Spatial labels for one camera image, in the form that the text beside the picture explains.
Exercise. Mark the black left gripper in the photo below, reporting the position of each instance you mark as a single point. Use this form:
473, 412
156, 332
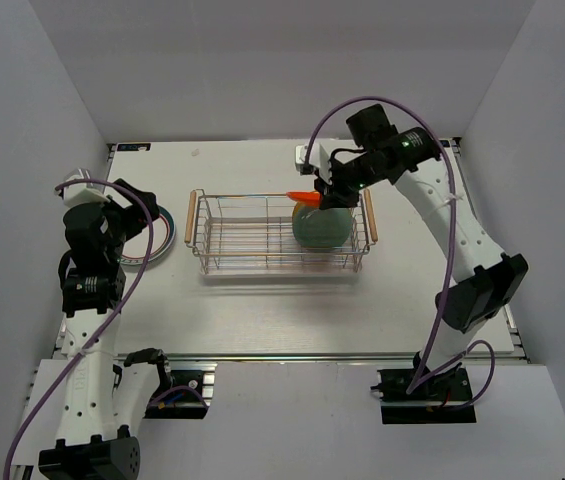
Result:
135, 218

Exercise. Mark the orange plate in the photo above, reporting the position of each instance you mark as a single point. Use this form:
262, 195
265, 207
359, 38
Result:
312, 199

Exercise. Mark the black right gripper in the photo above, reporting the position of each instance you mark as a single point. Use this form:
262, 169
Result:
332, 196

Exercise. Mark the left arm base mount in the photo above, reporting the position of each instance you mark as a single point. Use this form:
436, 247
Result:
191, 395

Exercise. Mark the green red rimmed plate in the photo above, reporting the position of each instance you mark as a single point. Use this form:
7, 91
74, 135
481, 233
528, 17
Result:
163, 239

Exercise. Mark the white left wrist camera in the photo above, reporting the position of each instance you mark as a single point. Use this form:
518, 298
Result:
81, 193

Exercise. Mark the teal plate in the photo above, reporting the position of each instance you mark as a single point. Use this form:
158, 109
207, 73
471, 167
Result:
327, 229

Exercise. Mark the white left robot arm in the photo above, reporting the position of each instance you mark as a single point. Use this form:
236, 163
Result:
104, 400

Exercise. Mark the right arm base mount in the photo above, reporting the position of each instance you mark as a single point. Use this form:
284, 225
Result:
436, 402

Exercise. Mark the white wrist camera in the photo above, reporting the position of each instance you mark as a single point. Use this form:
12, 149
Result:
81, 193
313, 160

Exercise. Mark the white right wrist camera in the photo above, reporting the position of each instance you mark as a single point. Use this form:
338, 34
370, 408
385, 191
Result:
313, 160

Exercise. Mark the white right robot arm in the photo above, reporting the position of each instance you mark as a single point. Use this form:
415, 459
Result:
396, 145

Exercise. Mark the metal wire dish rack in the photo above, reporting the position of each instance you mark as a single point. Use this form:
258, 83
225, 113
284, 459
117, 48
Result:
251, 235

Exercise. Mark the yellow plate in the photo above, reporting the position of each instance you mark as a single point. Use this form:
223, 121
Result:
297, 207

